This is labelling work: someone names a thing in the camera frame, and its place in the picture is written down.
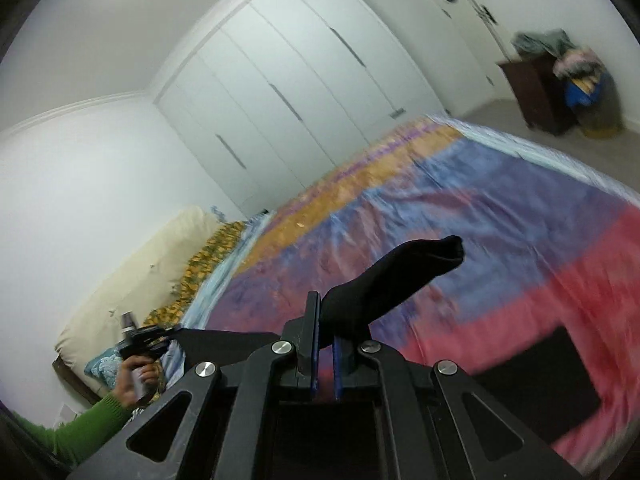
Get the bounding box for black pants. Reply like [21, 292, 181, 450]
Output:
[176, 234, 604, 446]

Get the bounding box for person's left hand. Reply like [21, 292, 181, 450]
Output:
[113, 356, 160, 408]

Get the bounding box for orange green floral blanket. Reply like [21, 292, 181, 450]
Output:
[143, 221, 248, 327]

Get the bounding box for cream padded headboard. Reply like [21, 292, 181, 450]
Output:
[52, 206, 224, 404]

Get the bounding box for teal floral pillow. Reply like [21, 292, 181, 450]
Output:
[84, 347, 122, 390]

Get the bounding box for multicoloured floral bedspread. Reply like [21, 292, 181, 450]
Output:
[181, 118, 639, 474]

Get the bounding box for white built-in wardrobe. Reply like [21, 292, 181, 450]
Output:
[154, 0, 444, 216]

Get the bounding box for dark wooden cabinet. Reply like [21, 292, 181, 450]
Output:
[498, 53, 576, 136]

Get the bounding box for pile of clothes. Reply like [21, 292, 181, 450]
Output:
[512, 29, 623, 139]

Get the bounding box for white door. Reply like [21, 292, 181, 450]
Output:
[426, 0, 514, 110]

